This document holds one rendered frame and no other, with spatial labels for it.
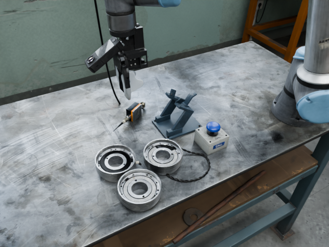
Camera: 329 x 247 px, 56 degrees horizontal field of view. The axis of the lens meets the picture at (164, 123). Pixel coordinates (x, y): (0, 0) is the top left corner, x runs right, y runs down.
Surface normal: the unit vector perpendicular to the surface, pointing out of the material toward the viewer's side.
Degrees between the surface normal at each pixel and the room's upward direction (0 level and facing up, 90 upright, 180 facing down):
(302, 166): 0
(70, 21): 90
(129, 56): 87
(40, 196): 0
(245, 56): 0
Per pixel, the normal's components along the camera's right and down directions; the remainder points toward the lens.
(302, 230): 0.04, -0.76
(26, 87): 0.50, 0.58
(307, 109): -0.17, 0.73
